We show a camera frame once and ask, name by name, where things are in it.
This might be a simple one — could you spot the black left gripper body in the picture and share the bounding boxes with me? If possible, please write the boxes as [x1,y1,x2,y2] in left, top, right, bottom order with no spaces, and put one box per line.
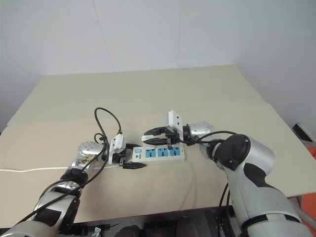
[112,149,129,166]

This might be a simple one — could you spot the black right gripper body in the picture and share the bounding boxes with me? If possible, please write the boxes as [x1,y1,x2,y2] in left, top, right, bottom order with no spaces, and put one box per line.
[162,125,181,150]

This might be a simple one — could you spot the black box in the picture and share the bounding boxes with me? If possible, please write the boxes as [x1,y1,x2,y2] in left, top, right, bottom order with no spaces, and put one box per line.
[292,122,316,143]

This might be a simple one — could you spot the white power strip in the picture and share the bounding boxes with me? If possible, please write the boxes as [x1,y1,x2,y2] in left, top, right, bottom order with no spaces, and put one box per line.
[125,145,187,165]

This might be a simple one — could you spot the orange chair seat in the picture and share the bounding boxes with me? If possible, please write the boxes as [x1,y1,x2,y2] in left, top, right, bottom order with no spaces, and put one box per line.
[287,189,316,218]

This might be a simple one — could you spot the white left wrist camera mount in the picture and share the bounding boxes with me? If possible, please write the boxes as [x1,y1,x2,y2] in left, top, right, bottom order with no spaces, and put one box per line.
[108,134,127,164]

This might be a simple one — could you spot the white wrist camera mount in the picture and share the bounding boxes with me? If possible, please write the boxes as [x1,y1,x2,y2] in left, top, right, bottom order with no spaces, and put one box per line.
[108,134,127,164]
[164,110,184,140]

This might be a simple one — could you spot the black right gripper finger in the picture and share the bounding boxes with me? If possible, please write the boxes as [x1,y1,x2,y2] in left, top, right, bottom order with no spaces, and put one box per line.
[143,126,165,137]
[143,137,169,147]

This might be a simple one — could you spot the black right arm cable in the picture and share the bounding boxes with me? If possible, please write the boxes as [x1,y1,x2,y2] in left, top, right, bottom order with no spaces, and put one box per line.
[179,130,241,237]

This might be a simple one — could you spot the white power strip cord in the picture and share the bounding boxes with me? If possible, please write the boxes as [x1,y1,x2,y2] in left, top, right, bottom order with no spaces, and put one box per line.
[0,163,124,172]

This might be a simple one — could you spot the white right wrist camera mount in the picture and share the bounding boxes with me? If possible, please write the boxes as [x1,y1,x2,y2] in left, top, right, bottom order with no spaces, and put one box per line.
[164,110,184,140]

